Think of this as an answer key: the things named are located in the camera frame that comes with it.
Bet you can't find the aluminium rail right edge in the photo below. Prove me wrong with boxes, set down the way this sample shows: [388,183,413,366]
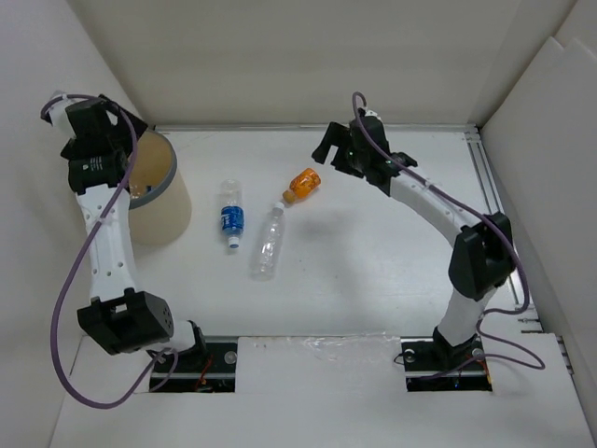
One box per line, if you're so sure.
[464,124,544,334]

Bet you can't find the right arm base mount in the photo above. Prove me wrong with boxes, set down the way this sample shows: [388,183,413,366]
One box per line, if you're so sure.
[393,336,493,392]

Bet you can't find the clear unlabelled plastic bottle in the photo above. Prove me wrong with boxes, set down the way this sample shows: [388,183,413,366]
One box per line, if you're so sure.
[250,202,285,281]

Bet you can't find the beige bin with grey rim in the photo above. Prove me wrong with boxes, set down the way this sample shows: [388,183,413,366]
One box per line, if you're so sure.
[129,130,192,245]

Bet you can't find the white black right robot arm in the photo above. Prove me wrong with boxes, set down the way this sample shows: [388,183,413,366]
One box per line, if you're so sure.
[312,116,514,371]

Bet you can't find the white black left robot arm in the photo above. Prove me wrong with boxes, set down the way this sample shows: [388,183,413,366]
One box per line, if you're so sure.
[61,95,208,371]

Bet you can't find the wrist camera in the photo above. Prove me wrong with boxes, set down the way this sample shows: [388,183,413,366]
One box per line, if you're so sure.
[40,91,72,135]
[360,108,380,119]

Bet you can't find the blue label bottle left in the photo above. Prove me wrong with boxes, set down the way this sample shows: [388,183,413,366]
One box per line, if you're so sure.
[220,179,244,249]

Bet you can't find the red label plastic bottle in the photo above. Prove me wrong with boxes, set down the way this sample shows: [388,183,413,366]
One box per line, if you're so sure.
[130,183,153,199]

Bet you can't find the orange plastic bottle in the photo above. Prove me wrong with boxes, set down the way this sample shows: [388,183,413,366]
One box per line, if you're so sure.
[282,168,321,204]

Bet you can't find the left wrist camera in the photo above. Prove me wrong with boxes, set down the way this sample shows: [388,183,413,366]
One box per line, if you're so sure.
[40,91,72,135]

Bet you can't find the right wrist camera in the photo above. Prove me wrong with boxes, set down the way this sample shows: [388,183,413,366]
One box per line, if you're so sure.
[360,108,380,119]

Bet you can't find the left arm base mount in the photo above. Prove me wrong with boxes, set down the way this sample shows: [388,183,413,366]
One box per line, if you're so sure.
[148,337,238,394]

